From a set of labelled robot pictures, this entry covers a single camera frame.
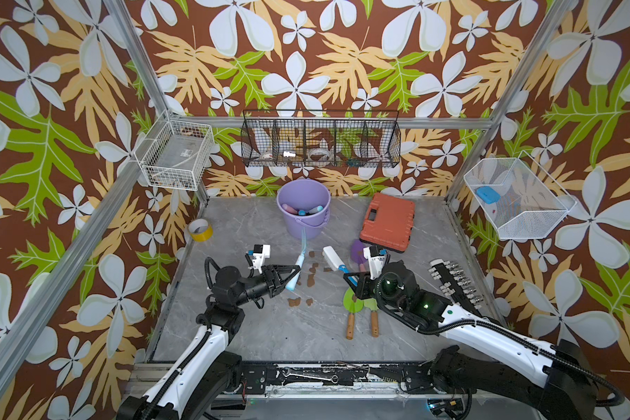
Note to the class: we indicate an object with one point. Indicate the green pointed trowel wooden handle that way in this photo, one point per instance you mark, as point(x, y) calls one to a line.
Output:
point(353, 305)

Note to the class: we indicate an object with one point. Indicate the white wire basket left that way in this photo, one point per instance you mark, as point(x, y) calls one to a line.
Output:
point(174, 153)

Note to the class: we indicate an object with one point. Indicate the purple trowel pink handle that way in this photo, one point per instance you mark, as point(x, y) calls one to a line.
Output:
point(357, 255)
point(289, 209)

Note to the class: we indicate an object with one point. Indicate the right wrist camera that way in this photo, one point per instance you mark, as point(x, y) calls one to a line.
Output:
point(376, 258)

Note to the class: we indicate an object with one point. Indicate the steel combination wrench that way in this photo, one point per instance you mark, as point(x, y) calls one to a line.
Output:
point(325, 378)

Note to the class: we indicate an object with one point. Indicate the light blue round trowel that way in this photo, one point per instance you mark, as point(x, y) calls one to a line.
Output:
point(315, 210)

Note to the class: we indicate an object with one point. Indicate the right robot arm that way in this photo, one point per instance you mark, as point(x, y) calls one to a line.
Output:
point(556, 380)

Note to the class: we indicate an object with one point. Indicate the blue object in basket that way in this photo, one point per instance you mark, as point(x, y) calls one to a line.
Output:
point(488, 195)

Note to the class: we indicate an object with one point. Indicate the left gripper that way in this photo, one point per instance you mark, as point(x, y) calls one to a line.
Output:
point(276, 284)

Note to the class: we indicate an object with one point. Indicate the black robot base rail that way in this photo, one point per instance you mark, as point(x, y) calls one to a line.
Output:
point(405, 378)

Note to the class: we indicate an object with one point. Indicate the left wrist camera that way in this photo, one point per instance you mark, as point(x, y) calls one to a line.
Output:
point(257, 257)

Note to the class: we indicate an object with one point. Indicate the black socket bit rack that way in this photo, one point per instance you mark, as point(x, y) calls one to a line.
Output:
point(456, 285)

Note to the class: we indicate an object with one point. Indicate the yellow tape roll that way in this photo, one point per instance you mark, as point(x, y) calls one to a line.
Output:
point(200, 230)

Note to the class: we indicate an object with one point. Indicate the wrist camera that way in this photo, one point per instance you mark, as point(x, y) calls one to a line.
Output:
point(376, 258)
point(257, 257)

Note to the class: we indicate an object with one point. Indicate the green square trowel right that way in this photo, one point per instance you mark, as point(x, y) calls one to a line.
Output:
point(371, 304)

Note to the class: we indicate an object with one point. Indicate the white wire basket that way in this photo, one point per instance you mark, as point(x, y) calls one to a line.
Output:
point(174, 153)
point(533, 203)

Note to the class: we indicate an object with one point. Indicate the red plastic tool case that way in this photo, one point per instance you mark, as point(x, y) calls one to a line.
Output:
point(388, 222)

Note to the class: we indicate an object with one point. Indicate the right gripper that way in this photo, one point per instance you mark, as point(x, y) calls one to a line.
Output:
point(364, 280)

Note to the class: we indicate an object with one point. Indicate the white brush blue handle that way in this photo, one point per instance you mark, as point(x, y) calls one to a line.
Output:
point(336, 264)

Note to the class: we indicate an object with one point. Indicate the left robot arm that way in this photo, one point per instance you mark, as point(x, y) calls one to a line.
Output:
point(206, 368)

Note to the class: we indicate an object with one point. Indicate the black wire basket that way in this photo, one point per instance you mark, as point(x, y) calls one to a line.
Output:
point(320, 138)

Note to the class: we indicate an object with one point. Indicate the white wire basket right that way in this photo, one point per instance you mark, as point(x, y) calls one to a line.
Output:
point(533, 203)

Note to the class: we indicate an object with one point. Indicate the purple plastic bucket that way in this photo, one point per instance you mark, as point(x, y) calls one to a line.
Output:
point(304, 194)

